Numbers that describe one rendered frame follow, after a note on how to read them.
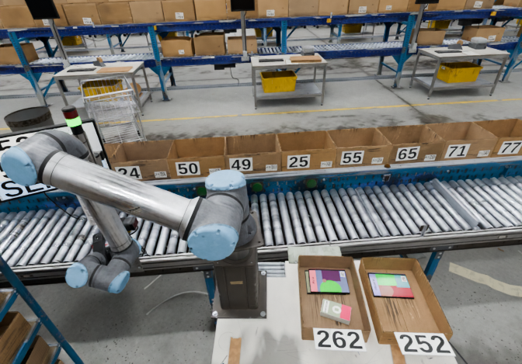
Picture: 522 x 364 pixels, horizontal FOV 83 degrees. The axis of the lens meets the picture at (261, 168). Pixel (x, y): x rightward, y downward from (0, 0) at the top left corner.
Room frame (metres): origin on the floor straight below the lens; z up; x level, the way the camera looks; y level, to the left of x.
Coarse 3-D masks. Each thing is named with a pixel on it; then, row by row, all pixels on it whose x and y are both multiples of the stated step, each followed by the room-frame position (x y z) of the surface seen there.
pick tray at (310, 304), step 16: (304, 256) 1.03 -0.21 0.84; (320, 256) 1.02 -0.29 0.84; (336, 256) 1.01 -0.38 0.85; (352, 272) 0.96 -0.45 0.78; (304, 288) 0.90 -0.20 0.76; (352, 288) 0.89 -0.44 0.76; (304, 304) 0.81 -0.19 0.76; (320, 304) 0.81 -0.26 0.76; (352, 304) 0.80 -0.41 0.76; (304, 320) 0.73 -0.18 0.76; (320, 320) 0.73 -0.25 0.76; (352, 320) 0.73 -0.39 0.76; (368, 320) 0.67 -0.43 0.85; (304, 336) 0.65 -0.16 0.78; (368, 336) 0.63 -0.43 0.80
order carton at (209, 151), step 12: (180, 144) 2.00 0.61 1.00; (192, 144) 2.01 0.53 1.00; (204, 144) 2.01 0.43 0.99; (216, 144) 2.02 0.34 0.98; (168, 156) 1.75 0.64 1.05; (180, 156) 2.00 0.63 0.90; (192, 156) 2.01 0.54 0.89; (204, 156) 2.01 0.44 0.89; (216, 156) 1.73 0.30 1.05; (204, 168) 1.73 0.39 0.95
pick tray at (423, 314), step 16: (384, 272) 0.97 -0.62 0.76; (400, 272) 0.97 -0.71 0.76; (416, 272) 0.94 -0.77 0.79; (368, 288) 0.83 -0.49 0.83; (416, 288) 0.88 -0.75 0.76; (368, 304) 0.79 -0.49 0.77; (384, 304) 0.80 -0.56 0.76; (400, 304) 0.79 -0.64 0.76; (416, 304) 0.79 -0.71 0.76; (432, 304) 0.76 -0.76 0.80; (384, 320) 0.72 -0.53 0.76; (400, 320) 0.72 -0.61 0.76; (416, 320) 0.72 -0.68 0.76; (432, 320) 0.71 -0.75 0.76; (384, 336) 0.62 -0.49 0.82; (448, 336) 0.61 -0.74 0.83
